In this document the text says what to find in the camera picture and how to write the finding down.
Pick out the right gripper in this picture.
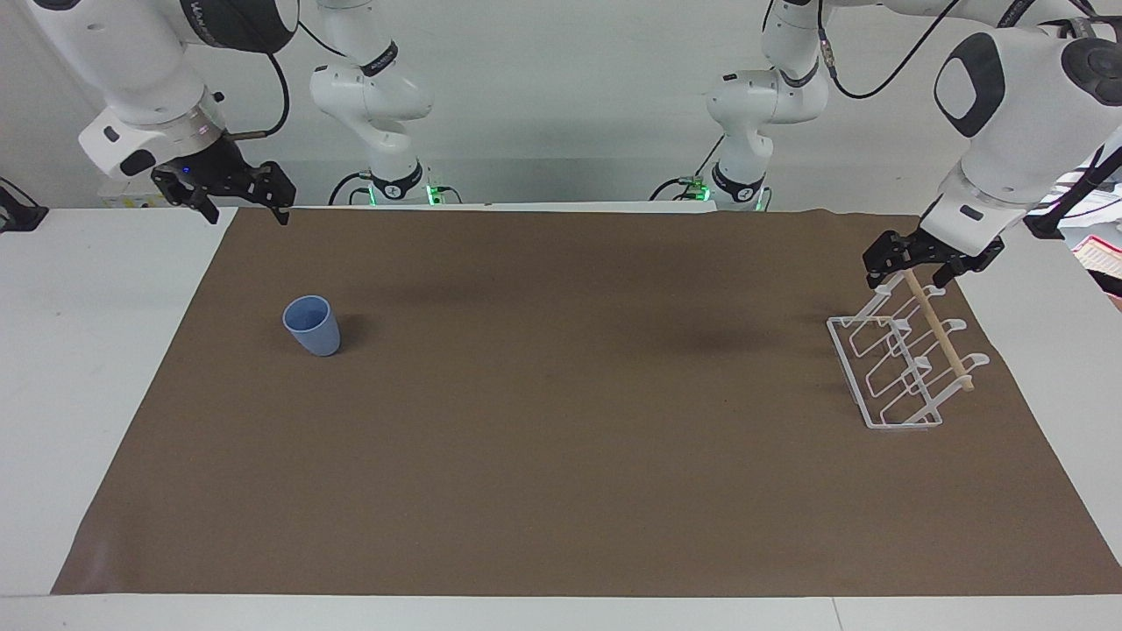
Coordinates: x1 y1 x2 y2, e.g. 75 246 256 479
151 133 298 227

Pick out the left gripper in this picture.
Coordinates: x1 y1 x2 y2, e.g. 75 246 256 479
863 229 1006 292

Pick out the blue plastic cup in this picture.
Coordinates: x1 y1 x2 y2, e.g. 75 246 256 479
281 294 342 358

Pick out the red printed paper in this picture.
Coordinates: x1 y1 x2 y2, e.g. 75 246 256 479
1071 234 1122 304

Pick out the black cable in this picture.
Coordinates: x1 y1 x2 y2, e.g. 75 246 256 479
230 48 293 143
649 134 729 202
328 170 375 208
296 19 352 61
817 0 949 100

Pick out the white wire cup holder rack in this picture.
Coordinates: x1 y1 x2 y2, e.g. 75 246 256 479
826 268 992 433

